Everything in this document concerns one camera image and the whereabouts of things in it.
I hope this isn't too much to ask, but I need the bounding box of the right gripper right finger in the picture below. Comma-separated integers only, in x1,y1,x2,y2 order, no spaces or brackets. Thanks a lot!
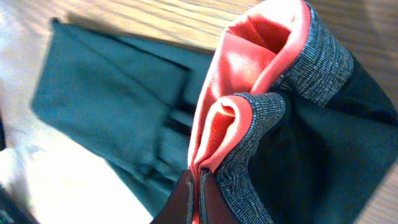
199,169,240,224

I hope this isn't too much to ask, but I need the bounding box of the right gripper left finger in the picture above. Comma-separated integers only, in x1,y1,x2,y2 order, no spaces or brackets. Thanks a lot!
150,170,195,224

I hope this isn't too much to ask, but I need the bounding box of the black leggings grey red waistband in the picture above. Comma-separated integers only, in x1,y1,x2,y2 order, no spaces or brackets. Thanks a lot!
32,1,397,223

